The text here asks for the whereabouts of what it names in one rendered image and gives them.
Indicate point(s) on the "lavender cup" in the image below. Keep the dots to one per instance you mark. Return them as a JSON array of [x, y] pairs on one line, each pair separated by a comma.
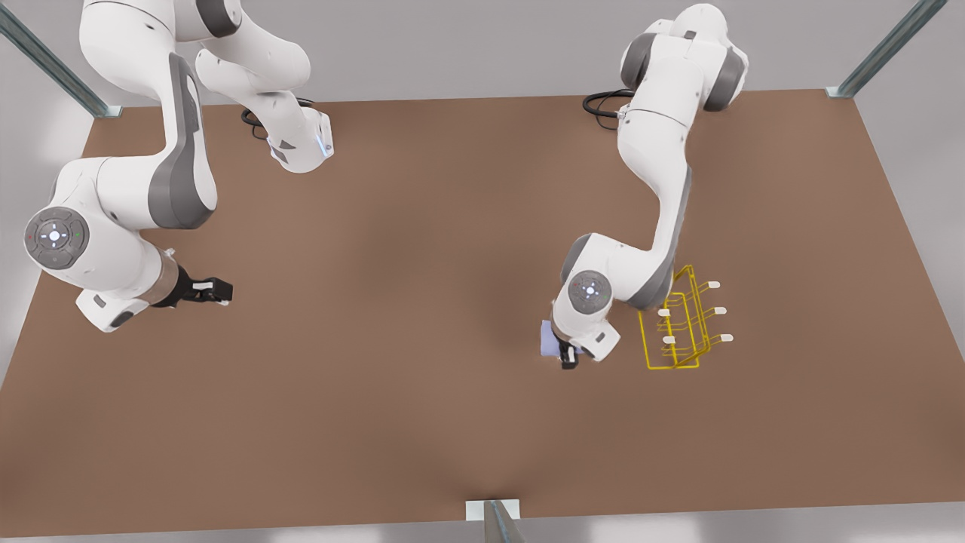
[[549, 339]]

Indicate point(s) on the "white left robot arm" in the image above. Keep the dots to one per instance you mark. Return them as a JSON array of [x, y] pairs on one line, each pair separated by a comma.
[[656, 143]]

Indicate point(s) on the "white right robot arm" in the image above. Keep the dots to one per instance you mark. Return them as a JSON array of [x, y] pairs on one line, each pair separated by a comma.
[[113, 196]]

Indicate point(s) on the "silver frame post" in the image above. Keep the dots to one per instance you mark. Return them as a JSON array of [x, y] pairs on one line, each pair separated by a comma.
[[497, 520], [53, 64], [886, 49]]

